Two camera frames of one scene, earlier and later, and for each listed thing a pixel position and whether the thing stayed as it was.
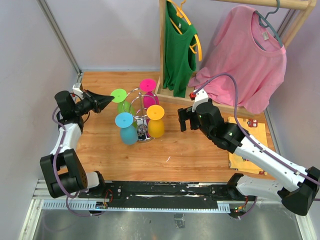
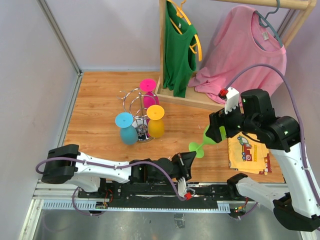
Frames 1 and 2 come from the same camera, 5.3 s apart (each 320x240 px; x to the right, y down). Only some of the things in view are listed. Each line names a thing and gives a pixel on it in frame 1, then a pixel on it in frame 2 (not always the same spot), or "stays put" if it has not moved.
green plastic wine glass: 123,106 to 199,148
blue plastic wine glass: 129,133 stays put
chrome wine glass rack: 137,109 stays put
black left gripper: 98,102 to 184,160
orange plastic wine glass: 156,124 stays put
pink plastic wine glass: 150,98 stays put
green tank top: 180,59 stays put
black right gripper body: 186,113 to 234,123
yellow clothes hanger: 197,40 stays put
